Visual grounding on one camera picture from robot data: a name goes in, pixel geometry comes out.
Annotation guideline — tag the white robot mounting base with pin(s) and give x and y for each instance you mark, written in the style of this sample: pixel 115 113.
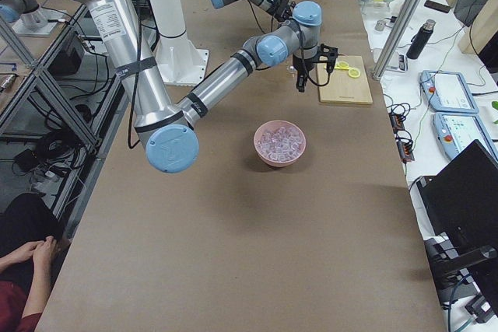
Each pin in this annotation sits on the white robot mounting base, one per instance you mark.
pixel 180 62

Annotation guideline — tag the teach pendant tablet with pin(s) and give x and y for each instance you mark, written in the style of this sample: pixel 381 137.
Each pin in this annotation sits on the teach pendant tablet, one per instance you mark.
pixel 455 131
pixel 447 92

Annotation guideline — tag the black water bottle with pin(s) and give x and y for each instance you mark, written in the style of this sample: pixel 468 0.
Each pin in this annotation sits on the black water bottle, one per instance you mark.
pixel 420 40

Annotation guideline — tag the wooden cutting board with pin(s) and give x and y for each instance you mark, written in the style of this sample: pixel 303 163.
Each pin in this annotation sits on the wooden cutting board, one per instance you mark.
pixel 342 89

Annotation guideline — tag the black laptop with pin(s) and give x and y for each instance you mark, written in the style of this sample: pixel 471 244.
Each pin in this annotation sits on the black laptop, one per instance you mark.
pixel 461 200

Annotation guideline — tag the aluminium frame post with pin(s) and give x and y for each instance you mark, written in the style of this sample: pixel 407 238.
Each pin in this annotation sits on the aluminium frame post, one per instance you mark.
pixel 390 46

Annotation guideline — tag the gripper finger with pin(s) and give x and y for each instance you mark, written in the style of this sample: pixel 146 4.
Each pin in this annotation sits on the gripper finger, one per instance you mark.
pixel 301 82

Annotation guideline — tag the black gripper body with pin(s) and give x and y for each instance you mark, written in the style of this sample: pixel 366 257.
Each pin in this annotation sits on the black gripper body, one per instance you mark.
pixel 281 8
pixel 301 68

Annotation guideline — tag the middle lemon slice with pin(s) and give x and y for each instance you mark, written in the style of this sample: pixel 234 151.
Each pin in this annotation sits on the middle lemon slice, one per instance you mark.
pixel 342 65

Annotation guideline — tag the pink bowl of ice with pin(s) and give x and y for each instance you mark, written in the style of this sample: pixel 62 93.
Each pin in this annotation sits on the pink bowl of ice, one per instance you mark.
pixel 279 143

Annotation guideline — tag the seated person's hands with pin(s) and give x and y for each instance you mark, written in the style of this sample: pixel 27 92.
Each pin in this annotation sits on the seated person's hands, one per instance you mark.
pixel 41 252

